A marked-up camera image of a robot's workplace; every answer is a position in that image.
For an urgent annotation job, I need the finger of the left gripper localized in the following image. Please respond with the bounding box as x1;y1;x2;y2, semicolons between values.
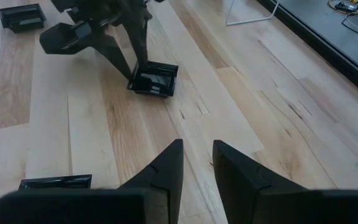
124;18;149;74
39;21;132;80

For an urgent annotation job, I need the small electronic device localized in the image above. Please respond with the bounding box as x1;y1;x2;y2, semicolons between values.
334;0;358;13

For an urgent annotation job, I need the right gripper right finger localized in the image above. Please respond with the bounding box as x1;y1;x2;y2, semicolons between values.
212;139;358;224

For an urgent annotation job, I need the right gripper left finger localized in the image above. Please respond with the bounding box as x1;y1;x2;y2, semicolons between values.
0;138;185;224

